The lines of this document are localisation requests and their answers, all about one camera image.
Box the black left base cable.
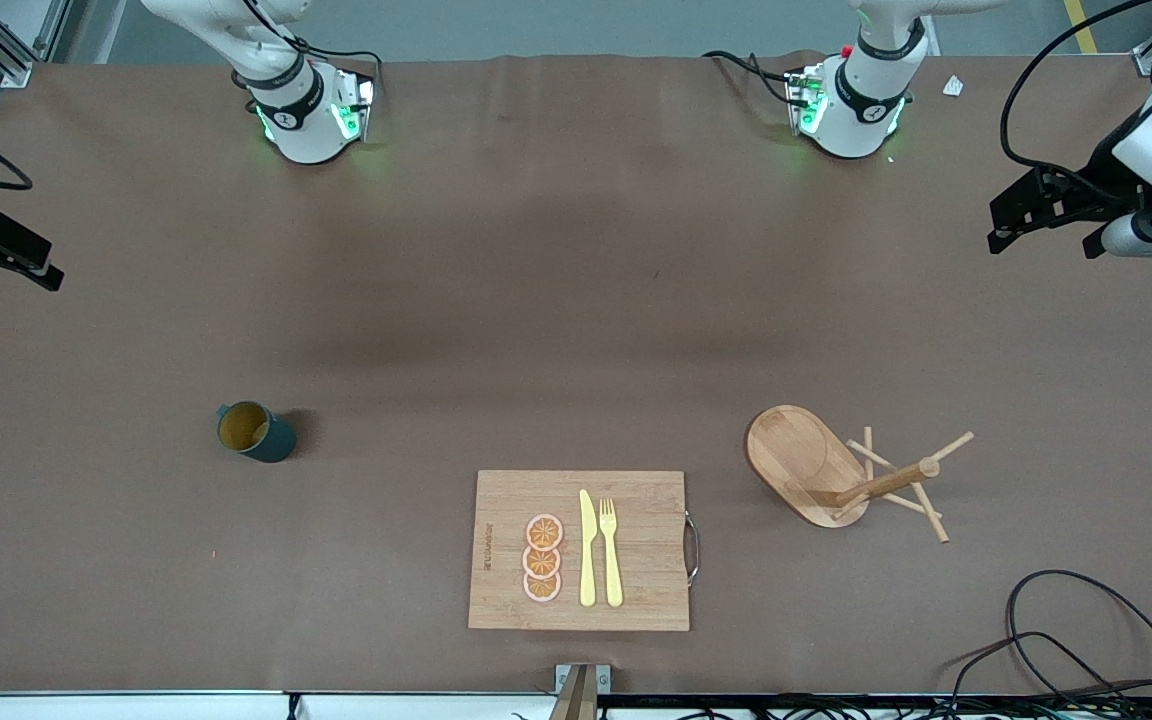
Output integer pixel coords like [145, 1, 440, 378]
[703, 50, 799, 106]

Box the yellow plastic knife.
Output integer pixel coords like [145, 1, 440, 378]
[579, 489, 598, 608]

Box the black base cable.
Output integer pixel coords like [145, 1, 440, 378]
[703, 50, 799, 106]
[291, 38, 384, 96]

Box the bamboo cutting board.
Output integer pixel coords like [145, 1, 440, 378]
[467, 470, 702, 632]

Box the black right base cable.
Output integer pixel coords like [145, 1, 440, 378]
[291, 38, 384, 96]

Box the wooden cup rack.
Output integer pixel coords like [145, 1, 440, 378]
[745, 405, 975, 544]

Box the yellow plastic fork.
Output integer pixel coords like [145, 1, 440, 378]
[599, 498, 625, 608]

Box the looped black cable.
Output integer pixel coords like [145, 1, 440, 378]
[946, 570, 1152, 716]

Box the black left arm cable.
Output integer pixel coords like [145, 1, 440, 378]
[1000, 0, 1152, 201]

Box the dark green cup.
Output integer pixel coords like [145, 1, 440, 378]
[216, 401, 297, 464]

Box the metal camera bracket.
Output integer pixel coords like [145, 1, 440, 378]
[548, 663, 612, 720]

